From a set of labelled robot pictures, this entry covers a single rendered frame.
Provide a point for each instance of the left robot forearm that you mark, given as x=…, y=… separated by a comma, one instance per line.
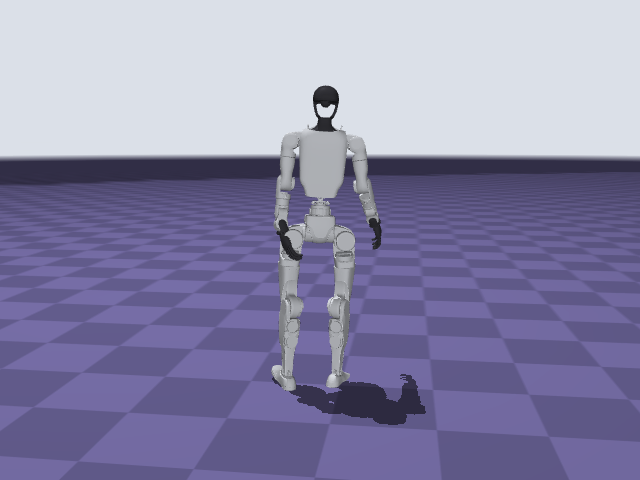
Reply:
x=282, y=205

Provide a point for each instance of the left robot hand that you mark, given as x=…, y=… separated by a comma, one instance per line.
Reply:
x=285, y=241

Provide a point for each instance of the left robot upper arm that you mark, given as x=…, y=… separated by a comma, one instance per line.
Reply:
x=287, y=160

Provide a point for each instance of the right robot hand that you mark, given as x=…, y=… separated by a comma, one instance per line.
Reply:
x=377, y=229

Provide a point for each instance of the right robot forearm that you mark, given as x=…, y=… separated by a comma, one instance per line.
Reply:
x=368, y=203

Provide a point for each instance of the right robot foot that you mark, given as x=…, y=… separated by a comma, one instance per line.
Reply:
x=334, y=380

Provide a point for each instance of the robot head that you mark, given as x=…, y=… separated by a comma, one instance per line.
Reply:
x=325, y=95

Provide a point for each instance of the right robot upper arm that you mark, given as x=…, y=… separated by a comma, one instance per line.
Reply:
x=360, y=164

